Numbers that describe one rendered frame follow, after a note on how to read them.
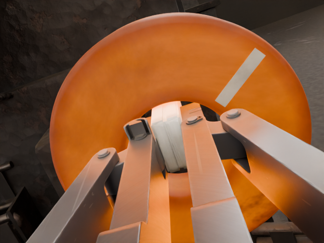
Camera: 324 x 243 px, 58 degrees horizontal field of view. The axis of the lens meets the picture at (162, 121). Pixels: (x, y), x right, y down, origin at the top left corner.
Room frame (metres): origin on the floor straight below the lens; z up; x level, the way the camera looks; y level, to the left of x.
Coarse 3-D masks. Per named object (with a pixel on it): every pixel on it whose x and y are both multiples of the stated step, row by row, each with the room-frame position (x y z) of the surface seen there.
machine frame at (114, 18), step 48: (0, 0) 0.54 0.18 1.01; (48, 0) 0.55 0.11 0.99; (96, 0) 0.55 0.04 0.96; (144, 0) 0.55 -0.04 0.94; (0, 48) 0.54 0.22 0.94; (48, 48) 0.54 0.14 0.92; (48, 96) 0.49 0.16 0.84; (0, 144) 0.48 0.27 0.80; (0, 192) 0.48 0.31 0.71; (48, 192) 0.49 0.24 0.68
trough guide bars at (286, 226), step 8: (264, 224) 0.24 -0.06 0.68; (272, 224) 0.24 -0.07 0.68; (280, 224) 0.23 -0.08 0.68; (288, 224) 0.23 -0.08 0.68; (256, 232) 0.24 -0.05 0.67; (264, 232) 0.24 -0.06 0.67; (272, 232) 0.23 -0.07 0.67; (280, 232) 0.23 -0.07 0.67; (288, 232) 0.22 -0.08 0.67; (296, 232) 0.22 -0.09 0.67; (256, 240) 0.25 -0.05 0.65; (264, 240) 0.24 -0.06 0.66; (272, 240) 0.23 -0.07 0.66; (280, 240) 0.23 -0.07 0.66; (288, 240) 0.23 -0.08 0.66; (296, 240) 0.23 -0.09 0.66; (304, 240) 0.22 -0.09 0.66
